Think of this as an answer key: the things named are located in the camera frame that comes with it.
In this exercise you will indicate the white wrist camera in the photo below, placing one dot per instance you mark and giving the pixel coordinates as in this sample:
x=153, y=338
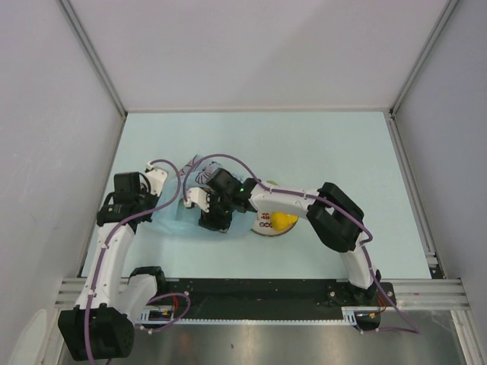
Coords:
x=156, y=177
x=197, y=197

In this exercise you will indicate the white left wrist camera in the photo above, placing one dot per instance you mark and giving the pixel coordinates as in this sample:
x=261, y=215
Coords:
x=156, y=177

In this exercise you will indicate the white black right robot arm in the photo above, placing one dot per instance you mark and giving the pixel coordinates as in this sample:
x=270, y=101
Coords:
x=335, y=218

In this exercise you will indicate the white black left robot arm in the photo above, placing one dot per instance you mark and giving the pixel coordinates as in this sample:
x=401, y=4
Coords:
x=101, y=325

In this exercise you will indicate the white slotted cable duct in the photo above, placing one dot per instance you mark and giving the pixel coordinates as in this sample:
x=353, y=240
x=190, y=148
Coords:
x=350, y=315

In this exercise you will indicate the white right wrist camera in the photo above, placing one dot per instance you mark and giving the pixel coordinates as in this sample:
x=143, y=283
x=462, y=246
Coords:
x=197, y=197

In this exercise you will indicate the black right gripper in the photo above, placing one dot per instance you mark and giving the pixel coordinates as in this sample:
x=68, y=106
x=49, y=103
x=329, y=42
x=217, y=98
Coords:
x=208, y=220

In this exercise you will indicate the light blue printed plastic bag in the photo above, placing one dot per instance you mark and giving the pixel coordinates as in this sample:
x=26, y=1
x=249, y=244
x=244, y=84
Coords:
x=178, y=221

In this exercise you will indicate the round printed white plate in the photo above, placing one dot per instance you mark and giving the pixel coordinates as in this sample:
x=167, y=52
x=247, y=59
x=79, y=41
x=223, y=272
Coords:
x=263, y=227

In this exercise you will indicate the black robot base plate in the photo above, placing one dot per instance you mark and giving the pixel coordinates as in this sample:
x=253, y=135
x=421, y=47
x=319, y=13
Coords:
x=278, y=300

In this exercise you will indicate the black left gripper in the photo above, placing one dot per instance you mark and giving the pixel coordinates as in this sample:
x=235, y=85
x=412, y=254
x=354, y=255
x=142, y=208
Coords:
x=154, y=199

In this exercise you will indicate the yellow fake fruit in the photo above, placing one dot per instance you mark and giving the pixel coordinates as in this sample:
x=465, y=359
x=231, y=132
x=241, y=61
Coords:
x=282, y=221

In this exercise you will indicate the aluminium frame rail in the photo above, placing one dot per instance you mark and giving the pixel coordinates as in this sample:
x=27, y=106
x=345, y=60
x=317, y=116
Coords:
x=430, y=294

